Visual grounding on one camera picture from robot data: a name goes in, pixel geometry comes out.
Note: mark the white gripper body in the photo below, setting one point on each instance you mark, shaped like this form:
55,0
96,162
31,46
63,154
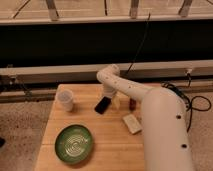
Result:
108,91

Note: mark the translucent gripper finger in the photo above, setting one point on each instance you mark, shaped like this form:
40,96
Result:
116,102

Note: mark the black eraser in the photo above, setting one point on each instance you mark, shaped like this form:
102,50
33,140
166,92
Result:
103,104

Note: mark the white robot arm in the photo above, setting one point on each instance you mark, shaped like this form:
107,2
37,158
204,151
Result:
165,138

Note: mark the wooden table board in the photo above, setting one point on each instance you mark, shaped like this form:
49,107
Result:
115,148

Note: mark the white plastic cup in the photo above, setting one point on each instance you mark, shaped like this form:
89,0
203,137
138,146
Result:
66,99

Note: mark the green ribbed plate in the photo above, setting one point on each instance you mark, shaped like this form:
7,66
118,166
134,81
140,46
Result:
74,144

